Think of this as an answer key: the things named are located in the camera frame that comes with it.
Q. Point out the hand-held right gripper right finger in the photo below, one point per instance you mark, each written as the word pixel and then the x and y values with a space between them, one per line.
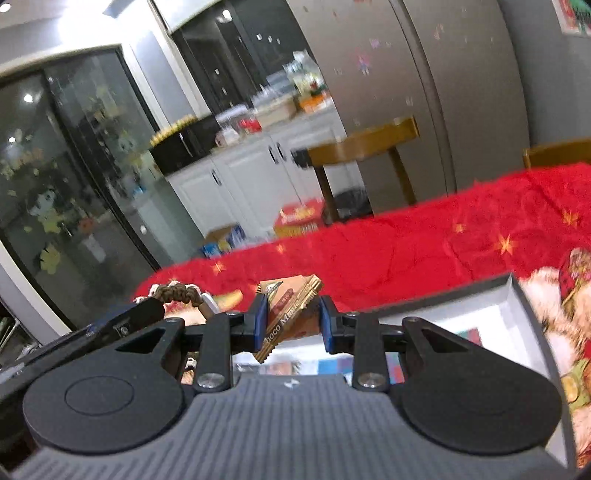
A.
pixel 327 323

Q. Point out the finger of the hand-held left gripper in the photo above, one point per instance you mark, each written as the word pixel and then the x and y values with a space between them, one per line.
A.
pixel 138 316

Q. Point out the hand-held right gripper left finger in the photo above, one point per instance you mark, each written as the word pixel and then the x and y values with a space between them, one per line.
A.
pixel 261 318

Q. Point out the brown triangular snack packet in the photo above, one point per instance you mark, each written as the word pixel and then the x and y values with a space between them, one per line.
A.
pixel 291 304

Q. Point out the brown white-edged crochet scrunchie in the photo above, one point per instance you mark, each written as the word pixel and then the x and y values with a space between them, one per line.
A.
pixel 182 293

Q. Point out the black cardboard box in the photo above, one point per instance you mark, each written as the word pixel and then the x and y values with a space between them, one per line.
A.
pixel 535 350

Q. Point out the blue cardboard carton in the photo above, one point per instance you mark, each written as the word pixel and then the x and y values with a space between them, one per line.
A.
pixel 224 240

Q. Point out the red bear printed blanket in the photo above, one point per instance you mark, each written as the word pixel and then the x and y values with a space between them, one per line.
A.
pixel 392 240

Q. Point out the red cardboard carton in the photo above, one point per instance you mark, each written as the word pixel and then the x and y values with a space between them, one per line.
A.
pixel 300 219

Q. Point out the black waste bin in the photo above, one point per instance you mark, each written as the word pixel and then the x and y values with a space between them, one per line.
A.
pixel 353 205

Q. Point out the white kitchen cabinet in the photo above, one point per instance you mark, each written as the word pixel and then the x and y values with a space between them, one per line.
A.
pixel 258 175

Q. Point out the glass sliding door with stickers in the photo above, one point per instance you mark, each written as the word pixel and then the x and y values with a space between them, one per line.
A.
pixel 69 184

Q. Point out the black microwave oven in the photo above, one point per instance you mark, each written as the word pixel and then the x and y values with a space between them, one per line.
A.
pixel 184 145

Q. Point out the wooden chair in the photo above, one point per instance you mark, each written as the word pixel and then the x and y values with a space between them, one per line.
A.
pixel 558 154
pixel 355 145

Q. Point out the white cup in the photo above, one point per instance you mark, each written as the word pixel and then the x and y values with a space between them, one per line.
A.
pixel 226 137

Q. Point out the row of yellow items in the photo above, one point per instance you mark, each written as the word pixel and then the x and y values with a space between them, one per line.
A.
pixel 168 131

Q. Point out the beige plastic basin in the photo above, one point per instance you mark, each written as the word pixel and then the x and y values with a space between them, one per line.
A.
pixel 277 113

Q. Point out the silver refrigerator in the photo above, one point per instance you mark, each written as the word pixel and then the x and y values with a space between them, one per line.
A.
pixel 415 92

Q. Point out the white green plastic bag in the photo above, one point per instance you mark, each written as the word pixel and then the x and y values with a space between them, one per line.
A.
pixel 307 74

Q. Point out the cartoon fridge sticker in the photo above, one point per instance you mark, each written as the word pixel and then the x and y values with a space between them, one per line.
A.
pixel 364 64

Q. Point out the green wall poster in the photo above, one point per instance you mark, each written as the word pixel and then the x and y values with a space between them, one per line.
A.
pixel 575 16

